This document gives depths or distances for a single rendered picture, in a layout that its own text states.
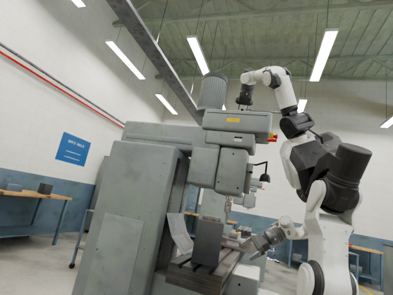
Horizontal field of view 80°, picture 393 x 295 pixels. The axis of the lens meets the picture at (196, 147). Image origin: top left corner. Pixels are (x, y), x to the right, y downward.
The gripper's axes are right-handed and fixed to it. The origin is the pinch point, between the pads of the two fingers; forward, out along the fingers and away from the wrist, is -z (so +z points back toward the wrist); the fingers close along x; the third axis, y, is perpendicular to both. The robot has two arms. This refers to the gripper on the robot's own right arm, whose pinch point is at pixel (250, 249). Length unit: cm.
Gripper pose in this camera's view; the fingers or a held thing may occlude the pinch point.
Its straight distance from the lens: 137.0
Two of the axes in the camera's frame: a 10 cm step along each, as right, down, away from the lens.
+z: 8.9, -4.6, 0.5
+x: -2.1, -3.1, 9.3
